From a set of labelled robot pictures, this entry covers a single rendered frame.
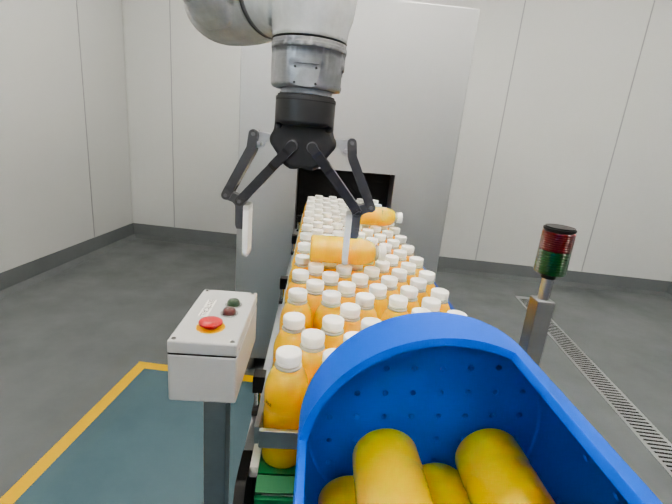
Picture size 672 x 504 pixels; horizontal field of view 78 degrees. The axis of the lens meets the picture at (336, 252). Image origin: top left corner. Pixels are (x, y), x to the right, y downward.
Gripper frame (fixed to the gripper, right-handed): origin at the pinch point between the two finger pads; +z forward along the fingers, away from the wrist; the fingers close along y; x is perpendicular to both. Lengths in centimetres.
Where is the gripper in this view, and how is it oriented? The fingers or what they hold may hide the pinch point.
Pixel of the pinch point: (296, 250)
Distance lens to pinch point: 57.9
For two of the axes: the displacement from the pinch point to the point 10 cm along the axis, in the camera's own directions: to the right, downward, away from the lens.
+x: -0.1, -2.8, 9.6
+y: 10.0, 0.8, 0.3
